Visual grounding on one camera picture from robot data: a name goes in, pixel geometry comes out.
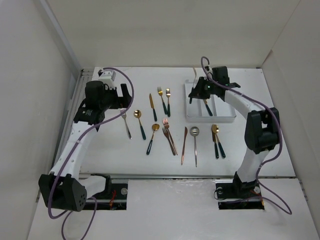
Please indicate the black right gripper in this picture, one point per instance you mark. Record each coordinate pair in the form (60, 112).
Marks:
(197, 92)

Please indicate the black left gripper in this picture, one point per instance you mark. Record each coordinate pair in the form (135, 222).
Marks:
(120, 101)

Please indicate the silver fork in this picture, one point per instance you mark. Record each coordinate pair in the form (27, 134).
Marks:
(124, 117)

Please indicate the gold spoon green handle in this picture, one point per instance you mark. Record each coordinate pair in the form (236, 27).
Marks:
(154, 127)
(220, 147)
(137, 114)

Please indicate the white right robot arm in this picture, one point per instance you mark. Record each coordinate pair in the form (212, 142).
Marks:
(262, 129)

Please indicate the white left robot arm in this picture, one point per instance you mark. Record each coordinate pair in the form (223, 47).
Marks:
(61, 188)

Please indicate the white three-compartment cutlery tray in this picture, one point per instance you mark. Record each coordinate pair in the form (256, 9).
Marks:
(197, 112)

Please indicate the silver slotted spoon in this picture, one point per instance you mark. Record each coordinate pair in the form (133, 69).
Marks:
(194, 131)

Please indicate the rose gold knife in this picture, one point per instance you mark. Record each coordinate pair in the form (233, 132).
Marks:
(184, 145)

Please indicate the rose gold fork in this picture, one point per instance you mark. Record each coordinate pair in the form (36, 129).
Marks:
(166, 134)
(167, 126)

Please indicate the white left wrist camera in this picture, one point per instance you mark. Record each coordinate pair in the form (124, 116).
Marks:
(107, 77)

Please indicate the aluminium rail frame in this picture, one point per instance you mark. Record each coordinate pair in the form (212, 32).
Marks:
(72, 120)

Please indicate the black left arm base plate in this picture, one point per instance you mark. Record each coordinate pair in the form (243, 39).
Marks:
(108, 193)

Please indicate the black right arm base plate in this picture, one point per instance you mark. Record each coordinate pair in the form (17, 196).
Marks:
(231, 196)

